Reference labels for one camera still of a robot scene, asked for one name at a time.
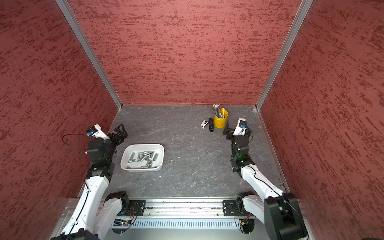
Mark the pencils in cup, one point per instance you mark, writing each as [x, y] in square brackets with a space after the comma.
[218, 111]

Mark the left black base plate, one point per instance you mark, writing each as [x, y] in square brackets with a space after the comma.
[133, 208]

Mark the white small stapler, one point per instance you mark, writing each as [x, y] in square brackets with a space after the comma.
[204, 124]

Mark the white plastic storage box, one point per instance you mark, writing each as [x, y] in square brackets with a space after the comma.
[140, 148]

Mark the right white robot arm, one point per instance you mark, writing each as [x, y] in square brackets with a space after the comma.
[277, 210]

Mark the yellow pencil cup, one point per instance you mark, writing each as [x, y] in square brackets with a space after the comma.
[221, 122]

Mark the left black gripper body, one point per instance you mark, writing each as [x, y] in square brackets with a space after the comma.
[115, 140]

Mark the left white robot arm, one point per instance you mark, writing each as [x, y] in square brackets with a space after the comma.
[87, 222]

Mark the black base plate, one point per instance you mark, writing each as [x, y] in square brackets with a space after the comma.
[234, 209]
[133, 208]

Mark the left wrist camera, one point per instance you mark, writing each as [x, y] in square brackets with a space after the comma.
[94, 131]

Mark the chrome sockets in box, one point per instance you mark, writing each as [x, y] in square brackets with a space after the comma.
[142, 160]

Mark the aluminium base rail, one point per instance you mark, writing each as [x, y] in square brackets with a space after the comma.
[178, 213]

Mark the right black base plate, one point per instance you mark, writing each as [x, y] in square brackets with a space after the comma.
[234, 209]

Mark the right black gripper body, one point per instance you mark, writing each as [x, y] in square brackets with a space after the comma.
[230, 135]

